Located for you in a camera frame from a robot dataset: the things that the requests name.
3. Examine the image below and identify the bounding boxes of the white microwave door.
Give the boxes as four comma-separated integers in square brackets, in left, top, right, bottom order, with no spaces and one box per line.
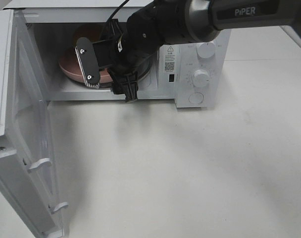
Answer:
[0,9,68,238]

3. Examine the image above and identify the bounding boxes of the lower white dial knob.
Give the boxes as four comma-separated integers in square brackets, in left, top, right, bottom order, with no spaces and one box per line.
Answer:
[193,69,210,88]

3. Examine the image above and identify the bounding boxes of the white microwave oven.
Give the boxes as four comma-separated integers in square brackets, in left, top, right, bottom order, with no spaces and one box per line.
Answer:
[6,0,231,108]

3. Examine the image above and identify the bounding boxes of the upper white dial knob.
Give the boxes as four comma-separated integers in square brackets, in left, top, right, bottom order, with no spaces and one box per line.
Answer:
[197,42,216,59]

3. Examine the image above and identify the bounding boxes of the white dial knob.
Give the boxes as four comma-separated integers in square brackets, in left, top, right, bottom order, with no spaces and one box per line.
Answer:
[197,42,216,59]
[193,69,210,88]

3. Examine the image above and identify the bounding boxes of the toy burger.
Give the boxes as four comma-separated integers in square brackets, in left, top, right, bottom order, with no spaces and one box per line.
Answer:
[72,23,102,47]

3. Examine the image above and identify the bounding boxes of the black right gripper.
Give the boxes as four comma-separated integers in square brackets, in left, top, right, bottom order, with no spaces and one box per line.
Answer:
[98,19,141,102]

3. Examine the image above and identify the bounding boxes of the round white door button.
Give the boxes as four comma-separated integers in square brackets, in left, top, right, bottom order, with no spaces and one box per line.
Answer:
[189,92,204,105]

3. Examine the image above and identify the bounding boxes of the glass microwave turntable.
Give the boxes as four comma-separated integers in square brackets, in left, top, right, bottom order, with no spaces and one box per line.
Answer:
[99,57,152,89]

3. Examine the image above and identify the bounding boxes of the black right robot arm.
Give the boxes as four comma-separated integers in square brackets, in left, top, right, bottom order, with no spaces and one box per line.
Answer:
[107,0,301,102]

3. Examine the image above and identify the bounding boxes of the pink round plate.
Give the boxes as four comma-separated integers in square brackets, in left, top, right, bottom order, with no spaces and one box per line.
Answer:
[58,48,113,86]

